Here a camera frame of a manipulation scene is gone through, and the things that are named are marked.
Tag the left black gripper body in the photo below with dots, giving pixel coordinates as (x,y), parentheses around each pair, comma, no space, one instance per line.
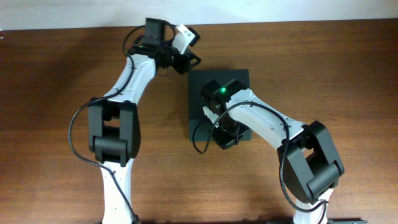
(175,61)

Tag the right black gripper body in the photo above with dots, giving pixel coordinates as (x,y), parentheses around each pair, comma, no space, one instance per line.
(228,130)

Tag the black box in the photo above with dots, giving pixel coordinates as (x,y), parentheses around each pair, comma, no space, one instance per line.
(196,80)

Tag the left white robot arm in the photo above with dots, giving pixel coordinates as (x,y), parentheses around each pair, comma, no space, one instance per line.
(114,130)

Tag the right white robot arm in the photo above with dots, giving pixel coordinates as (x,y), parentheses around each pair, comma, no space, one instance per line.
(309,163)

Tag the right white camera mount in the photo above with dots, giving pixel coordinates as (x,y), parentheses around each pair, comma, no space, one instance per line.
(211,115)

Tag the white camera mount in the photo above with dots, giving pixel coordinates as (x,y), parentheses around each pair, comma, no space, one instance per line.
(211,115)
(183,38)

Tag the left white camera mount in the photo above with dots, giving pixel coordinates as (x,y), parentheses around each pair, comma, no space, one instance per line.
(183,38)

